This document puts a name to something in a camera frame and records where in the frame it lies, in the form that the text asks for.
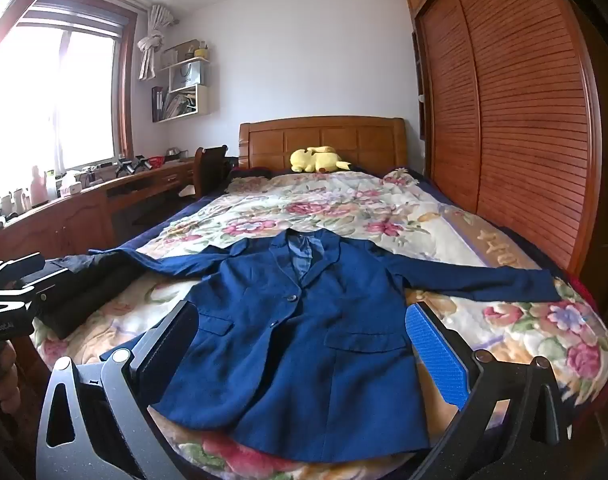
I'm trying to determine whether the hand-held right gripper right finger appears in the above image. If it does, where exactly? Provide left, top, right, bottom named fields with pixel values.
left=405, top=301, right=574, bottom=480

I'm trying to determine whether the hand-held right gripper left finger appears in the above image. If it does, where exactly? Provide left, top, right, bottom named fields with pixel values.
left=36, top=300, right=202, bottom=480

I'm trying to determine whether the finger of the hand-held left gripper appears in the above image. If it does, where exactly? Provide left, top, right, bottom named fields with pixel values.
left=31, top=267, right=72, bottom=307

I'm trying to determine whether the blue blazer jacket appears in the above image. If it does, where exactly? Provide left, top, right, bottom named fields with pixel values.
left=100, top=228, right=559, bottom=463

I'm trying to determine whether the person's left hand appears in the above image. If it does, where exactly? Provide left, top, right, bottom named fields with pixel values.
left=0, top=340, right=19, bottom=413

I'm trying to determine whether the black folded garment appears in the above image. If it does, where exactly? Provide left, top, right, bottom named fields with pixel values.
left=36, top=251, right=152, bottom=339

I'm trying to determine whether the wooden desk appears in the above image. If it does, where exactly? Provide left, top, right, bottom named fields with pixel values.
left=0, top=157, right=199, bottom=271

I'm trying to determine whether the pink bottle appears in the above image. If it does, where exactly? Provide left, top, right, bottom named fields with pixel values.
left=30, top=165, right=47, bottom=203

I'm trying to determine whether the white tissue box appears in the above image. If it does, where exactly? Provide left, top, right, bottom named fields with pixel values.
left=58, top=170, right=84, bottom=198

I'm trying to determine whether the floral blanket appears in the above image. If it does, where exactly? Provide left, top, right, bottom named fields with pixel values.
left=31, top=167, right=608, bottom=480

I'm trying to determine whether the wooden chair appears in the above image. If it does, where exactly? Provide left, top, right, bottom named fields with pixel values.
left=194, top=145, right=235, bottom=198

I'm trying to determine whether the window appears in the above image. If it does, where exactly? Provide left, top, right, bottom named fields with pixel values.
left=0, top=5, right=139, bottom=201

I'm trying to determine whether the stack of books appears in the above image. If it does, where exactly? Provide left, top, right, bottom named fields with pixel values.
left=164, top=91, right=197, bottom=118

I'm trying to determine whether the yellow plush toy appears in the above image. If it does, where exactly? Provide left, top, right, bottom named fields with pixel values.
left=290, top=146, right=353, bottom=175

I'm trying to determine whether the wooden bed headboard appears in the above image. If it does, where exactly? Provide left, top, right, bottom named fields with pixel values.
left=238, top=116, right=409, bottom=181

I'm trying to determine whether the white paper bag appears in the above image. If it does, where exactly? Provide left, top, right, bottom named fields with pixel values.
left=169, top=64, right=203, bottom=93

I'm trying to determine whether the wooden slatted wardrobe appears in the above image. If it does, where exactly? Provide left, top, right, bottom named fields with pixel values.
left=405, top=0, right=608, bottom=291

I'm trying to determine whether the tied beige curtain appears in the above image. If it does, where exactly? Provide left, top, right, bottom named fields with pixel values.
left=136, top=4, right=177, bottom=81

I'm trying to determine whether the white wall shelf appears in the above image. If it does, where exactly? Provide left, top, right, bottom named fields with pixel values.
left=151, top=57, right=212, bottom=123

